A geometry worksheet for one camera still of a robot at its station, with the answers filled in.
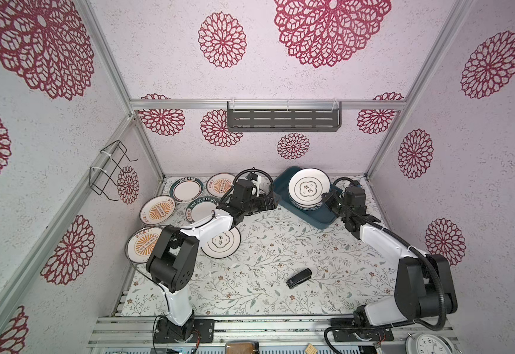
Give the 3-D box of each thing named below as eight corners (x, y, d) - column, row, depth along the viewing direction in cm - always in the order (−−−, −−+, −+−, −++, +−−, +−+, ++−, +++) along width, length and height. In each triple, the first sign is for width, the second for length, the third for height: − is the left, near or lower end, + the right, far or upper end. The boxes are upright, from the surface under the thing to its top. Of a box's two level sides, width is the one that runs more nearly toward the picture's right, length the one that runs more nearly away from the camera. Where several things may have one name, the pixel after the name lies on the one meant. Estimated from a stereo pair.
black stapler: (289, 289, 85) (291, 286, 81) (285, 282, 86) (287, 279, 83) (311, 278, 88) (313, 274, 84) (307, 271, 89) (309, 267, 86)
